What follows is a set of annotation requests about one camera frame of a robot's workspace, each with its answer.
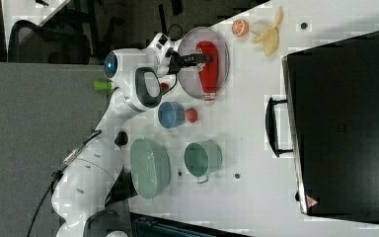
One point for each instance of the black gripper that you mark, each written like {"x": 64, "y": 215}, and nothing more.
{"x": 178, "y": 62}

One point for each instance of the red ketchup bottle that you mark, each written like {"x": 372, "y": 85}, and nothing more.
{"x": 208, "y": 75}

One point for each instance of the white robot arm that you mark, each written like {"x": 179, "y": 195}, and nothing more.
{"x": 83, "y": 182}

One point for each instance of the grey round plate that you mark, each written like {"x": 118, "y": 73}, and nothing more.
{"x": 188, "y": 77}

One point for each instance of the small dark red strawberry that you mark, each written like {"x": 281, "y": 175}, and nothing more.
{"x": 164, "y": 87}

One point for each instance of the orange slice toy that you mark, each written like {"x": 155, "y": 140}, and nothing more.
{"x": 240, "y": 28}

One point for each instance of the light red strawberry toy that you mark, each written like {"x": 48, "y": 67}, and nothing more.
{"x": 191, "y": 115}

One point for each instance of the blue bowl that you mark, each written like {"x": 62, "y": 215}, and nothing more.
{"x": 171, "y": 114}

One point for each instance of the peeled banana toy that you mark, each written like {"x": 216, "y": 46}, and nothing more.
{"x": 269, "y": 37}

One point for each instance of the green metal mug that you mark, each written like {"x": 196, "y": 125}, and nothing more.
{"x": 202, "y": 159}

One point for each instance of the green colander basket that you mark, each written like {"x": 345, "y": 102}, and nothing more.
{"x": 150, "y": 167}

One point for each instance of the black office chair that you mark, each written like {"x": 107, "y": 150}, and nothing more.
{"x": 30, "y": 43}

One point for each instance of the black toaster oven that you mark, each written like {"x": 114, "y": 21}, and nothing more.
{"x": 332, "y": 98}

